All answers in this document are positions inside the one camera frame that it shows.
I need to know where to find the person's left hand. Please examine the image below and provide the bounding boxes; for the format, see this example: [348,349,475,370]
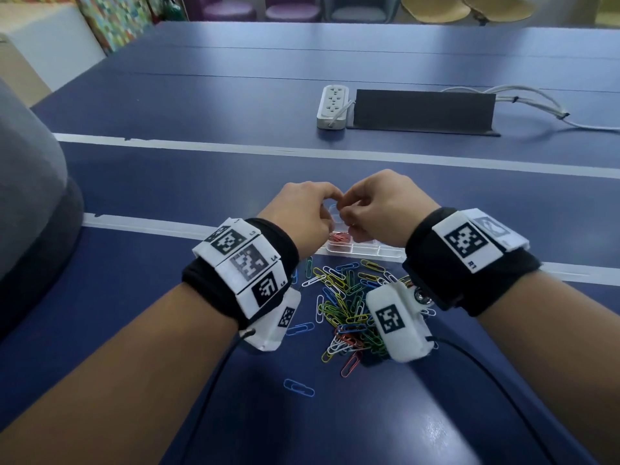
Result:
[257,181,345,260]

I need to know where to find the person's right hand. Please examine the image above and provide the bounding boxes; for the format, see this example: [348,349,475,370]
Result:
[336,169,441,250]

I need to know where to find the person's left forearm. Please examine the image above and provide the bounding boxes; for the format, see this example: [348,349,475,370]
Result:
[0,282,243,465]

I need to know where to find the person's right forearm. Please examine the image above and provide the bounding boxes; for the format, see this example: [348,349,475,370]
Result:
[477,270,620,465]

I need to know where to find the clear plastic compartment box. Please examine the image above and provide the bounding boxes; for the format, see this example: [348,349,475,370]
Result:
[321,203,408,263]

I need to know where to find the pile of coloured paper clips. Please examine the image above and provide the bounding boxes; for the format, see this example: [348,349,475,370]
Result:
[285,256,438,379]

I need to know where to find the black wristband with marker tags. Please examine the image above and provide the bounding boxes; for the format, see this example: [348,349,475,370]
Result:
[181,218,301,331]
[403,207,543,318]

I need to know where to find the white power strip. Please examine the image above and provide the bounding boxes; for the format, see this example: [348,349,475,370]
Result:
[316,84,351,131]

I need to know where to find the single blue paper clip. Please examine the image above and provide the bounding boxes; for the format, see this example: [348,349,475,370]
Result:
[283,378,316,398]

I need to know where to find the purple chair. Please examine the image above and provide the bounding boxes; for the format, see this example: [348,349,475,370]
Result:
[200,0,258,23]
[264,0,323,23]

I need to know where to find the yellow chair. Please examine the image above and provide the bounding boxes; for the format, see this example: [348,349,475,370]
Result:
[462,0,537,25]
[400,0,471,25]

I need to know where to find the colourful patterned panel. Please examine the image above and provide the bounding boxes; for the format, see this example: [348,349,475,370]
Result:
[77,0,155,55]

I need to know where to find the white cabinet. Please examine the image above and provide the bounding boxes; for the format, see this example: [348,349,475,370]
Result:
[0,2,108,108]

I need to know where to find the white wrapped wrist camera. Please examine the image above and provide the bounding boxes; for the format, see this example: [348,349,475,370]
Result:
[365,281,435,364]
[243,288,302,353]

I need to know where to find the black folded cable cover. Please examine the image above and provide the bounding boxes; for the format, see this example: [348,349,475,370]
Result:
[346,89,501,137]

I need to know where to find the thin black cable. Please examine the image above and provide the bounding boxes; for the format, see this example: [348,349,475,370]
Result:
[425,336,555,465]
[178,328,257,465]

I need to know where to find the white cable bundle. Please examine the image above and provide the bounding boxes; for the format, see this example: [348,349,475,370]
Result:
[440,84,620,132]

